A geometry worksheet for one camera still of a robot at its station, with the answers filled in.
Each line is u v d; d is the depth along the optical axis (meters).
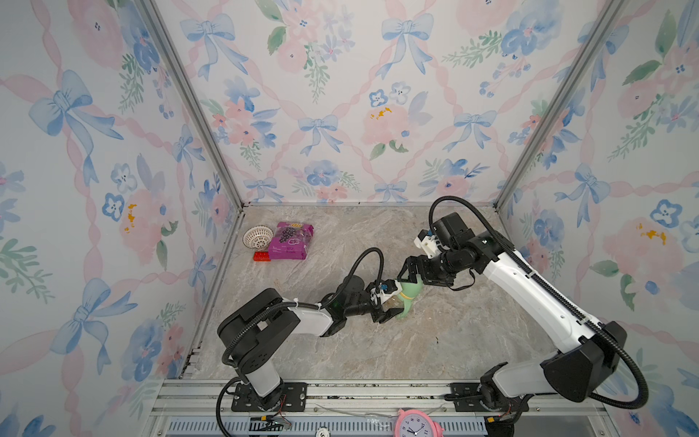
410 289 0.72
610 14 0.69
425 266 0.65
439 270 0.63
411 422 0.69
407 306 0.74
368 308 0.73
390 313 0.75
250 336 0.46
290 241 1.00
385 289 0.70
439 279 0.65
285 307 0.51
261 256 1.01
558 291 0.45
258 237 1.07
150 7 0.68
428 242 0.71
